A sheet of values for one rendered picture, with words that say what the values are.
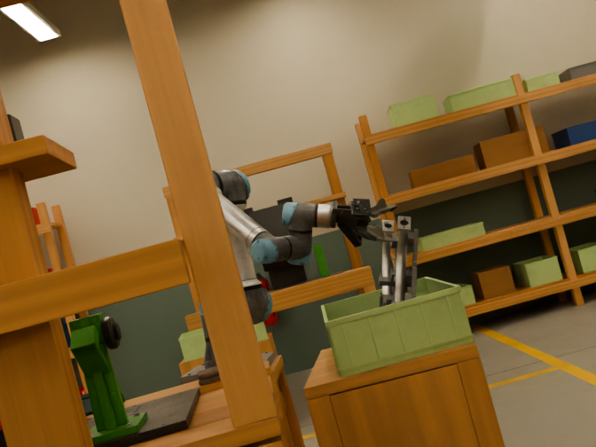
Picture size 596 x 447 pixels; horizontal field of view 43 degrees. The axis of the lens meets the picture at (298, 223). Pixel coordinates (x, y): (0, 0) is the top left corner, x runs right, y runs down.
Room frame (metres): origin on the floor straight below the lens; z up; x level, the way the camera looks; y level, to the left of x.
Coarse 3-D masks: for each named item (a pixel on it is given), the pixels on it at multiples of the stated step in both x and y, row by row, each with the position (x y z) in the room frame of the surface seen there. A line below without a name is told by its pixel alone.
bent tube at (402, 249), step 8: (400, 216) 2.34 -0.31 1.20; (408, 216) 2.34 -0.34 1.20; (400, 224) 2.32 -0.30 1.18; (408, 224) 2.32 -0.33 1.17; (400, 232) 2.35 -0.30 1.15; (400, 240) 2.37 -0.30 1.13; (400, 248) 2.39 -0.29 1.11; (400, 256) 2.39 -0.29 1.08; (400, 264) 2.38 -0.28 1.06; (400, 272) 2.36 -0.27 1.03; (400, 280) 2.33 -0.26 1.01; (400, 288) 2.31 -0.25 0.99; (400, 296) 2.28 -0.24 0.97
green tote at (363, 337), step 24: (408, 288) 2.83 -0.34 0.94; (432, 288) 2.71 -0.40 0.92; (456, 288) 2.23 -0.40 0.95; (336, 312) 2.83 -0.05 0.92; (360, 312) 2.24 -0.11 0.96; (384, 312) 2.23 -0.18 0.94; (408, 312) 2.23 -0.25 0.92; (432, 312) 2.23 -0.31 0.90; (456, 312) 2.23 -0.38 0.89; (336, 336) 2.23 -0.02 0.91; (360, 336) 2.23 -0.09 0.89; (384, 336) 2.23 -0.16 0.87; (408, 336) 2.23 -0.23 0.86; (432, 336) 2.23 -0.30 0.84; (456, 336) 2.23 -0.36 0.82; (336, 360) 2.24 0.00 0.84; (360, 360) 2.23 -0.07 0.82; (384, 360) 2.23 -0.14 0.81
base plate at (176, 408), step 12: (168, 396) 2.03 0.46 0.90; (180, 396) 1.97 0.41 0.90; (192, 396) 1.92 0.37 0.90; (132, 408) 2.00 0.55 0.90; (144, 408) 1.94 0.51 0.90; (156, 408) 1.89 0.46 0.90; (168, 408) 1.84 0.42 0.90; (180, 408) 1.80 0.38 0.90; (192, 408) 1.81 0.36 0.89; (156, 420) 1.72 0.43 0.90; (168, 420) 1.68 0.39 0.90; (180, 420) 1.64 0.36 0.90; (144, 432) 1.63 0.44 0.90; (156, 432) 1.63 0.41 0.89; (168, 432) 1.63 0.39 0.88; (96, 444) 1.63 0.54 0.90; (108, 444) 1.62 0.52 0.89; (120, 444) 1.63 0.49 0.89
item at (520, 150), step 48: (432, 96) 6.93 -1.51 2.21; (480, 96) 6.95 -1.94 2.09; (528, 96) 6.86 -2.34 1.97; (480, 144) 6.99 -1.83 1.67; (528, 144) 6.97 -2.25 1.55; (576, 144) 6.91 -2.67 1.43; (384, 192) 6.89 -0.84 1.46; (432, 192) 6.85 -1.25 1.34; (528, 192) 7.39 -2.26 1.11; (432, 240) 6.92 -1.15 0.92; (480, 240) 6.85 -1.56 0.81; (480, 288) 7.04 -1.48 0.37; (528, 288) 6.95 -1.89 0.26; (576, 288) 6.90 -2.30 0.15
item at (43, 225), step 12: (36, 204) 6.86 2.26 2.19; (36, 216) 6.95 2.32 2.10; (48, 216) 6.91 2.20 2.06; (60, 216) 7.29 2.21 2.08; (36, 228) 6.82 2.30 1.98; (48, 228) 6.82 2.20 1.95; (60, 228) 7.29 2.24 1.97; (48, 240) 6.86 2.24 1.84; (60, 240) 7.29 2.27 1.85; (48, 252) 6.86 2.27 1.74; (60, 264) 6.90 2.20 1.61; (72, 264) 7.29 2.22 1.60; (84, 312) 7.29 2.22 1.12; (84, 384) 6.86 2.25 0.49
